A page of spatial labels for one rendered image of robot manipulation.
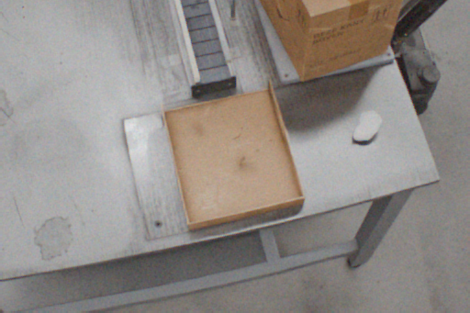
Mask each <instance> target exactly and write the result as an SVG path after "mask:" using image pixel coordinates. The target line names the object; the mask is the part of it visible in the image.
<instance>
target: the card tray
mask: <svg viewBox="0 0 470 313"><path fill-rule="evenodd" d="M161 108H162V115H163V120H164V124H165V128H166V132H167V138H168V141H169V146H170V150H171V154H172V158H173V167H174V171H175V175H176V180H177V183H178V184H179V188H180V192H181V197H182V200H183V205H184V209H185V216H186V220H187V225H188V228H189V230H192V229H200V228H204V227H207V226H212V225H216V224H221V223H225V222H229V221H233V220H237V219H241V218H248V217H253V216H257V215H261V214H265V213H269V212H272V211H274V210H277V209H281V208H286V207H292V206H297V205H301V204H304V201H305V191H304V188H303V185H302V182H301V179H300V176H299V173H298V170H297V165H296V162H295V159H294V155H293V152H292V150H291V147H290V144H289V140H288V137H287V134H286V131H285V125H284V122H283V120H282V117H281V113H280V110H279V107H278V104H277V102H276V97H275V94H274V89H273V87H272V83H271V80H270V81H269V85H268V88H266V89H262V90H258V91H253V92H249V93H245V94H239V95H232V96H227V97H223V98H219V99H214V100H209V101H205V102H200V103H196V104H192V105H191V106H184V107H178V108H175V109H170V110H166V111H163V107H162V103H161Z"/></svg>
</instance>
